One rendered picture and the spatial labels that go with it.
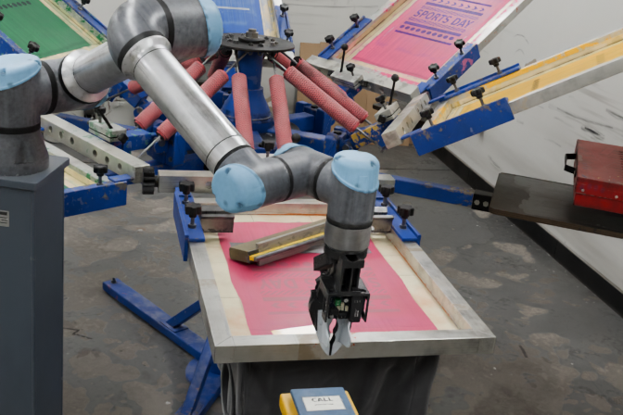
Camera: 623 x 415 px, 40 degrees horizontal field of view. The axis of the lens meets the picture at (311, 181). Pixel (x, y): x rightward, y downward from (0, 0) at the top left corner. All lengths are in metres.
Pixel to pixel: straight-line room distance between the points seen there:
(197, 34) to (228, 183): 0.38
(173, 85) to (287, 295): 0.70
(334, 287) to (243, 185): 0.24
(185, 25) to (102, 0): 4.65
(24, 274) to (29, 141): 0.29
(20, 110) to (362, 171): 0.81
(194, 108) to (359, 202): 0.30
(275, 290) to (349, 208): 0.66
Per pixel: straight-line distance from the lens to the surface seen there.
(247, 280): 2.00
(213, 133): 1.35
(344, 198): 1.34
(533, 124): 5.23
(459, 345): 1.82
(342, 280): 1.40
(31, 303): 1.97
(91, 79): 1.83
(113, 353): 3.56
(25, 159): 1.89
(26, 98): 1.86
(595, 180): 2.63
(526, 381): 3.72
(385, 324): 1.88
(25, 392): 2.09
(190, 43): 1.58
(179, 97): 1.40
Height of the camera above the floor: 1.83
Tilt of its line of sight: 19 degrees down
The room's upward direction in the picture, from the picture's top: 6 degrees clockwise
